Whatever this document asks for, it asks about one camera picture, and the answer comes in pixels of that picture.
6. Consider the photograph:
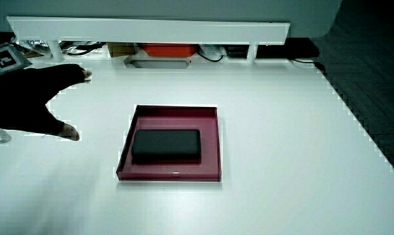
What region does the black battery pack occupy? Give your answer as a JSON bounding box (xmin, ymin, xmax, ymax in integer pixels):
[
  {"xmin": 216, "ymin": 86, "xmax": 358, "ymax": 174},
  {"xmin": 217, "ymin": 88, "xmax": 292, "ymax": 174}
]
[{"xmin": 131, "ymin": 129, "xmax": 202, "ymax": 163}]

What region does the orange box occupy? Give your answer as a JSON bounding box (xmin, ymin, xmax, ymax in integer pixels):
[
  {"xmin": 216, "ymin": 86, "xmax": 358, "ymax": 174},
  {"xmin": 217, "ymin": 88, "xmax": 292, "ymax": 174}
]
[{"xmin": 140, "ymin": 43, "xmax": 198, "ymax": 58}]

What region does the dark red square plate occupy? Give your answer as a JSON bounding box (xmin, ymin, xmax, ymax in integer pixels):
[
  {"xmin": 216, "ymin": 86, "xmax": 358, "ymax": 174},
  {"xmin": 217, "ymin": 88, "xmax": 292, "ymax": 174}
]
[{"xmin": 116, "ymin": 104, "xmax": 222, "ymax": 182}]

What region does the crumpled silver foil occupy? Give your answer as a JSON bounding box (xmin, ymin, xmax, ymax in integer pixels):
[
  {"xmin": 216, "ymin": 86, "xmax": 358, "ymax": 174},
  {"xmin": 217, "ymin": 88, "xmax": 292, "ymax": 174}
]
[{"xmin": 16, "ymin": 39, "xmax": 50, "ymax": 50}]

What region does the black flat device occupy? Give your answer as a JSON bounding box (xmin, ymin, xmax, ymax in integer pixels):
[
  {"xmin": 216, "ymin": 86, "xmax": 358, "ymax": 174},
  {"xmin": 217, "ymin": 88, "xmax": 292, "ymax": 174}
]
[{"xmin": 257, "ymin": 37, "xmax": 320, "ymax": 59}]

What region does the brown cardboard box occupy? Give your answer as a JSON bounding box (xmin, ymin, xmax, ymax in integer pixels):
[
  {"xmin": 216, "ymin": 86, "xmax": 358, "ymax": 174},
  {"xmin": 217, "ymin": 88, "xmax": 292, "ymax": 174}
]
[{"xmin": 107, "ymin": 42, "xmax": 139, "ymax": 58}]

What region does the white desk shelf riser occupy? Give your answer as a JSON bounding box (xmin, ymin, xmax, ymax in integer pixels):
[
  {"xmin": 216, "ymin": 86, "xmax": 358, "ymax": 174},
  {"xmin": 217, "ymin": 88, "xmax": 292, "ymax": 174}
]
[{"xmin": 6, "ymin": 16, "xmax": 291, "ymax": 63}]

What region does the person's left hand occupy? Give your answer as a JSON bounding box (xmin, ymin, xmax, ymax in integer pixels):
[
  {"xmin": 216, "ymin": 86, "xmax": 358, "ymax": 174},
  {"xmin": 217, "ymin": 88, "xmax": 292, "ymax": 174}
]
[{"xmin": 0, "ymin": 43, "xmax": 93, "ymax": 142}]

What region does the black cable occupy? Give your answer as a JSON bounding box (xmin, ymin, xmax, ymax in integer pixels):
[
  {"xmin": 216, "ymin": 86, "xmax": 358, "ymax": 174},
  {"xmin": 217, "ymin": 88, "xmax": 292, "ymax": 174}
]
[
  {"xmin": 196, "ymin": 50, "xmax": 225, "ymax": 63},
  {"xmin": 289, "ymin": 57, "xmax": 327, "ymax": 74},
  {"xmin": 63, "ymin": 41, "xmax": 106, "ymax": 57}
]

